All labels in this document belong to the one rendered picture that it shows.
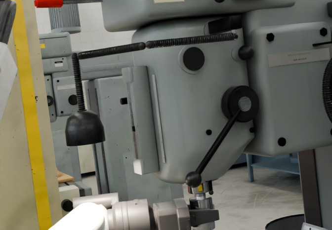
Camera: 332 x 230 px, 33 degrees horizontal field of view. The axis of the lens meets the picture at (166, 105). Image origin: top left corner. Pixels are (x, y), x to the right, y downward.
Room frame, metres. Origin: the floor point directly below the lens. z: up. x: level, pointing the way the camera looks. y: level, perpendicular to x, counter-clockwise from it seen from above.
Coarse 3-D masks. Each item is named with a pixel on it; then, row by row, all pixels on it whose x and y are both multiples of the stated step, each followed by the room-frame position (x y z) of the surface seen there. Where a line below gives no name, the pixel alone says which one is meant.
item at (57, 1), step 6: (36, 0) 1.14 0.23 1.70; (42, 0) 1.14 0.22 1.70; (48, 0) 1.14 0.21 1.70; (54, 0) 1.15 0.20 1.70; (60, 0) 1.15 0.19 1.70; (66, 0) 1.16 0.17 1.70; (72, 0) 1.17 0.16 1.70; (78, 0) 1.17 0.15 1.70; (84, 0) 1.18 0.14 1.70; (90, 0) 1.18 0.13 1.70; (96, 0) 1.19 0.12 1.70; (102, 0) 1.19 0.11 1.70; (36, 6) 1.15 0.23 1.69; (42, 6) 1.14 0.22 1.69; (48, 6) 1.15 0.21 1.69; (54, 6) 1.15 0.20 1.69; (60, 6) 1.16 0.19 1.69
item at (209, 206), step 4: (192, 204) 1.14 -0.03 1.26; (196, 204) 1.14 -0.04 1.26; (200, 204) 1.14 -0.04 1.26; (204, 204) 1.14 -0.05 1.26; (208, 204) 1.14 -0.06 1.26; (212, 204) 1.16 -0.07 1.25; (192, 208) 1.14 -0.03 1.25; (196, 208) 1.14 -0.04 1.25; (200, 208) 1.14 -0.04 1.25; (204, 208) 1.14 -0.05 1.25; (208, 208) 1.14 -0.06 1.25; (212, 208) 1.15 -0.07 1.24; (204, 224) 1.13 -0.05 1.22; (208, 224) 1.14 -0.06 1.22; (212, 224) 1.14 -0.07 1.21; (196, 228) 1.14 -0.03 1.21; (200, 228) 1.14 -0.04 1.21; (204, 228) 1.14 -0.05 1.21; (208, 228) 1.14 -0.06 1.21; (212, 228) 1.14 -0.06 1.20
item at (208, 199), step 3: (207, 195) 1.16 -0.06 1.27; (210, 195) 1.16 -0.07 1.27; (189, 198) 1.16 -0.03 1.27; (192, 198) 1.15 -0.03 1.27; (195, 198) 1.15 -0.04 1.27; (198, 198) 1.14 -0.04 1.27; (201, 198) 1.14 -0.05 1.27; (204, 198) 1.14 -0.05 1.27; (207, 198) 1.14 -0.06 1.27; (210, 198) 1.15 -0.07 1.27; (189, 201) 1.16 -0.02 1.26; (192, 201) 1.14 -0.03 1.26; (195, 201) 1.14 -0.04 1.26; (198, 201) 1.14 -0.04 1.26; (201, 201) 1.13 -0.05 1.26; (204, 201) 1.14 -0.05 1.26; (207, 201) 1.14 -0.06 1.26; (210, 201) 1.15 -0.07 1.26
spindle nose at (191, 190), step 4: (204, 184) 1.14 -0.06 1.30; (188, 188) 1.15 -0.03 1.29; (192, 188) 1.14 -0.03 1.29; (196, 188) 1.14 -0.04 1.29; (204, 188) 1.14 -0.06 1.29; (188, 192) 1.15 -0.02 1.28; (192, 192) 1.14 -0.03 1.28; (196, 192) 1.14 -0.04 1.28; (200, 192) 1.13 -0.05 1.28; (204, 192) 1.14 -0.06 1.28
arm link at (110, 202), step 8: (80, 200) 1.16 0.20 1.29; (88, 200) 1.16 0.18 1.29; (96, 200) 1.16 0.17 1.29; (104, 200) 1.16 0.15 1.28; (112, 200) 1.16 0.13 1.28; (104, 208) 1.14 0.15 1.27; (112, 208) 1.13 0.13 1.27; (120, 208) 1.12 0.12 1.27; (104, 216) 1.12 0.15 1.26; (112, 216) 1.12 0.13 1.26; (120, 216) 1.11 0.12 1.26; (104, 224) 1.11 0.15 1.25; (112, 224) 1.11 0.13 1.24; (120, 224) 1.10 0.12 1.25; (128, 224) 1.10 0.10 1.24
